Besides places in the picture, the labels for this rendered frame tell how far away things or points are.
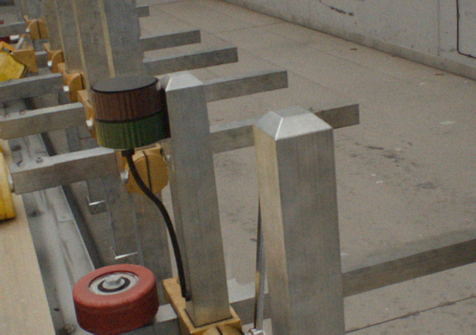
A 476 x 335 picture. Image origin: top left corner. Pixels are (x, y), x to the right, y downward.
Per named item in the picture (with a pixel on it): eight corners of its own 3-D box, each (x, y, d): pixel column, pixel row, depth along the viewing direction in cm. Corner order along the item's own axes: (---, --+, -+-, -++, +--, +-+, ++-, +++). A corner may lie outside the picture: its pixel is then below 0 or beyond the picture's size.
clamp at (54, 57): (72, 61, 172) (68, 39, 170) (81, 73, 159) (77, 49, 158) (44, 66, 170) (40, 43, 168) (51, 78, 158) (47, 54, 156)
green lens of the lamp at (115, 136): (158, 122, 70) (154, 99, 69) (175, 139, 65) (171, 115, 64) (92, 134, 68) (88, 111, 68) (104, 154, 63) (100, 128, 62)
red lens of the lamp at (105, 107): (154, 95, 69) (151, 72, 69) (171, 111, 64) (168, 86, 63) (88, 108, 68) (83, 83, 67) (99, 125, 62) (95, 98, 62)
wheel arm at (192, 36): (197, 40, 176) (196, 27, 175) (201, 42, 173) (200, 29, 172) (35, 66, 166) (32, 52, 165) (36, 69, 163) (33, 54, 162)
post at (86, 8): (139, 277, 128) (93, -16, 112) (144, 286, 125) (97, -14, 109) (118, 282, 127) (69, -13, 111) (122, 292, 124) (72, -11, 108)
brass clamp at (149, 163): (150, 158, 104) (145, 122, 102) (176, 190, 92) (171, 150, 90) (105, 167, 102) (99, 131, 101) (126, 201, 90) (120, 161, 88)
